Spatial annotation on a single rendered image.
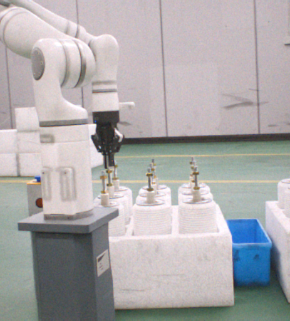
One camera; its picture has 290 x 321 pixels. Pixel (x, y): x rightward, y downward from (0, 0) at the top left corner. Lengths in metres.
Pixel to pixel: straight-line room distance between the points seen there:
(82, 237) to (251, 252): 0.60
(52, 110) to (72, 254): 0.26
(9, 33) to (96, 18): 6.00
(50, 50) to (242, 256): 0.78
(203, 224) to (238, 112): 5.20
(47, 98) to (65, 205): 0.20
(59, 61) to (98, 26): 6.15
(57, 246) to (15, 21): 0.47
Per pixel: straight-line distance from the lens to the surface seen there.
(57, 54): 0.91
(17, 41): 1.09
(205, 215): 1.26
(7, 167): 4.18
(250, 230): 1.68
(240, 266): 1.41
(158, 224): 1.26
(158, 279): 1.27
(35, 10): 1.32
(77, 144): 0.92
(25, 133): 4.06
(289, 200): 1.43
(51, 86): 0.91
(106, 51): 1.36
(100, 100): 1.37
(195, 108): 6.53
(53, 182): 0.93
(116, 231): 1.28
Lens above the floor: 0.50
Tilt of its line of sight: 6 degrees down
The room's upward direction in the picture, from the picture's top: 3 degrees counter-clockwise
